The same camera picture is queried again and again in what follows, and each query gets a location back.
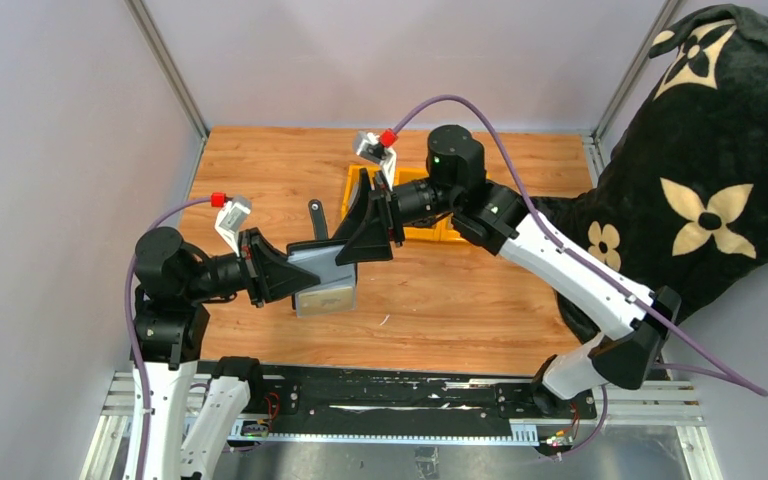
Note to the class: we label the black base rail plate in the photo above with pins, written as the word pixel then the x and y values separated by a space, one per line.
pixel 358 402

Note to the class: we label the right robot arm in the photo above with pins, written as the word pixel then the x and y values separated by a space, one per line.
pixel 633 321

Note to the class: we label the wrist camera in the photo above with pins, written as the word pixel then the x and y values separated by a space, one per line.
pixel 378 149
pixel 231 215

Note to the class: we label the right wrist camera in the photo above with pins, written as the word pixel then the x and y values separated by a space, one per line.
pixel 378 149

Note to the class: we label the black floral blanket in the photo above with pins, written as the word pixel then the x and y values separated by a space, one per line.
pixel 683 202

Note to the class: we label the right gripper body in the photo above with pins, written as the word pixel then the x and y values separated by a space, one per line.
pixel 394 210

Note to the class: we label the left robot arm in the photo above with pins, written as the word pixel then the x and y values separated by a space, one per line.
pixel 176 282

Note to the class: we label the black leather card holder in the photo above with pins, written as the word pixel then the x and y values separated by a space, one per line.
pixel 336 290

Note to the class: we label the yellow three-compartment bin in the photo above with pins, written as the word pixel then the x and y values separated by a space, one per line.
pixel 425 206

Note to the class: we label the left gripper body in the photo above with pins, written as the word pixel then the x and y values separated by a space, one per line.
pixel 250 269

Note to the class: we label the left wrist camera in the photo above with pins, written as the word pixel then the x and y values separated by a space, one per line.
pixel 231 215

